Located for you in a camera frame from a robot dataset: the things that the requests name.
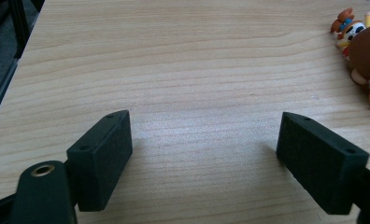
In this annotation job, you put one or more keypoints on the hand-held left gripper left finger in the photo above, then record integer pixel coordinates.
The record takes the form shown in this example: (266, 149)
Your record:
(99, 161)

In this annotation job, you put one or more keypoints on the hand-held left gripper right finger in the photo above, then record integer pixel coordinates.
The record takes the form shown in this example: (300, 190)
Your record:
(320, 161)

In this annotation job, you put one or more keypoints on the brown round toy figure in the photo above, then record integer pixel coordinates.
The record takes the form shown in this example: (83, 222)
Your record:
(367, 62)

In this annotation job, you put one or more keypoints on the small orange white toy figure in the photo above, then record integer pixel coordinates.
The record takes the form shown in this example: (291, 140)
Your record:
(349, 28)

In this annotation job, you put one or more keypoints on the black metal frame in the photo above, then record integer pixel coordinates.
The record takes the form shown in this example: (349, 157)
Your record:
(5, 56)

